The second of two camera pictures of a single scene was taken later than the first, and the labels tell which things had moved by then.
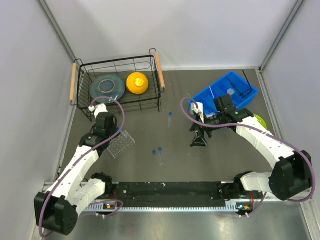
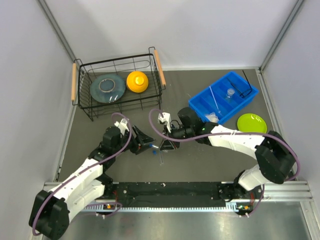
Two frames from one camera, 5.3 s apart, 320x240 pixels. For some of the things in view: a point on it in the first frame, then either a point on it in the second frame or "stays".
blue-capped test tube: x=160 y=150 -> x=150 y=145
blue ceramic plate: x=107 y=85 stays
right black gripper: x=199 y=140 -> x=166 y=144
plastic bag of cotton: x=211 y=115 stays
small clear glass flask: x=231 y=91 stays
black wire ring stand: x=235 y=89 stays
